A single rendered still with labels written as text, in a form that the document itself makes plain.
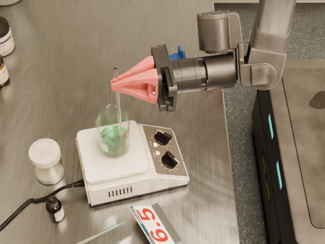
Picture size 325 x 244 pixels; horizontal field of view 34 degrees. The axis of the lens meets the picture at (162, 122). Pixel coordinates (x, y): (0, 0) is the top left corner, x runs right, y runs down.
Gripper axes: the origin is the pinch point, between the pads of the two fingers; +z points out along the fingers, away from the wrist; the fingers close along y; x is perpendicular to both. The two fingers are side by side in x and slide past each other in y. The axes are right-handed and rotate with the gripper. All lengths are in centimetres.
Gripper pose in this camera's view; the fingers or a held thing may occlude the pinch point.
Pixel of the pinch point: (115, 84)
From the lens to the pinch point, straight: 88.0
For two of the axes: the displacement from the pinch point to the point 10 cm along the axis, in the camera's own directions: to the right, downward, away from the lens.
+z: -9.8, 1.3, -1.2
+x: -0.2, 6.0, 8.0
